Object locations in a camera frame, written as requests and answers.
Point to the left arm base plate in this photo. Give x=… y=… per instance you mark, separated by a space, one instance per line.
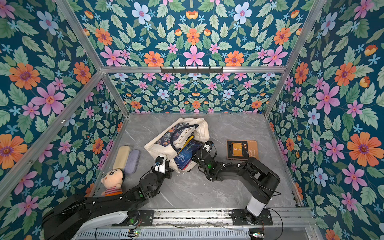
x=139 y=218

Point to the purple fabric glasses case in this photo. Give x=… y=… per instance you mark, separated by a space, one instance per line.
x=132 y=162

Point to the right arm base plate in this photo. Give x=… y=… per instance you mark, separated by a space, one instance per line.
x=245 y=218

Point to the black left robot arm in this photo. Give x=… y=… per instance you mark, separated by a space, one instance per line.
x=64 y=220

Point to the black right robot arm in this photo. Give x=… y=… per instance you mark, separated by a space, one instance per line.
x=257 y=178

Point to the black hook rail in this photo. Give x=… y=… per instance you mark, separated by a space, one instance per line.
x=190 y=70

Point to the brown cover book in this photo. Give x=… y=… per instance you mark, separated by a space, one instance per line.
x=242 y=150

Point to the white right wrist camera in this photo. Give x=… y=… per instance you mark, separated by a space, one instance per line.
x=208 y=146

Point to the cream canvas tote bag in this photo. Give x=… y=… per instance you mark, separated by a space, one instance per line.
x=169 y=143

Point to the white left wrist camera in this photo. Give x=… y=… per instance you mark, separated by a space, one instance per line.
x=160 y=165

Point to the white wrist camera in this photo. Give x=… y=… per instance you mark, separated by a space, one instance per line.
x=160 y=165
x=208 y=146

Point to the cartoon boy plush doll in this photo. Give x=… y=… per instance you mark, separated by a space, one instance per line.
x=113 y=182

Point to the yellow spine book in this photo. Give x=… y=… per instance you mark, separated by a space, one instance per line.
x=187 y=142

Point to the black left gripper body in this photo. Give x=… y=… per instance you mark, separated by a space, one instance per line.
x=166 y=175

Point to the beige glasses case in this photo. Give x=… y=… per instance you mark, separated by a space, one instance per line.
x=122 y=157

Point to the blue Little Prince book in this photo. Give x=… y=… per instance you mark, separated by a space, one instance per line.
x=183 y=158

